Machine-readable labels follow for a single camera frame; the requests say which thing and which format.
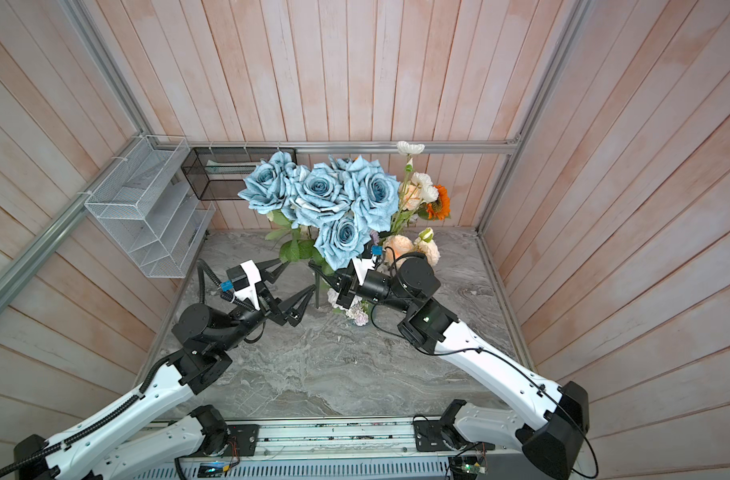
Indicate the white wire mesh shelf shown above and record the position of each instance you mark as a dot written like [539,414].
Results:
[150,209]

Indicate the white ranunculus stem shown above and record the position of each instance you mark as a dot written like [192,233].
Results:
[416,190]

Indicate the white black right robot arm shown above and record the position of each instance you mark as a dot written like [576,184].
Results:
[550,422]

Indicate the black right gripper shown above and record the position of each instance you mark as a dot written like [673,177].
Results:
[350,284]

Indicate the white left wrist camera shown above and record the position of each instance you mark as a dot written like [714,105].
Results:
[244,285]

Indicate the aluminium frame rail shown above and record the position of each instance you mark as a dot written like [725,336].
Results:
[361,147]

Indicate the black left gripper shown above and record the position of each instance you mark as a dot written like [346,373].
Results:
[280,312]

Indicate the orange gerbera flower stem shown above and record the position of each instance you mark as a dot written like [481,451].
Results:
[439,209]

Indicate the black wire mesh basket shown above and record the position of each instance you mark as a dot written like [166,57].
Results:
[219,173]

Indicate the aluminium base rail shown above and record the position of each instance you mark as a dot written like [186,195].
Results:
[345,448]

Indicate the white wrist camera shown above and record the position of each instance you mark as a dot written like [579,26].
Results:
[244,285]
[367,261]

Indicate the peach carnation stem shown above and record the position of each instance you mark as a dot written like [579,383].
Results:
[397,246]

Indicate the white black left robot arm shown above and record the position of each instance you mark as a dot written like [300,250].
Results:
[104,446]

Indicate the pink white green bouquet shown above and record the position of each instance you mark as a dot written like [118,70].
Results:
[358,312]

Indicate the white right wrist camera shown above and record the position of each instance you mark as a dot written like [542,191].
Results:
[367,261]

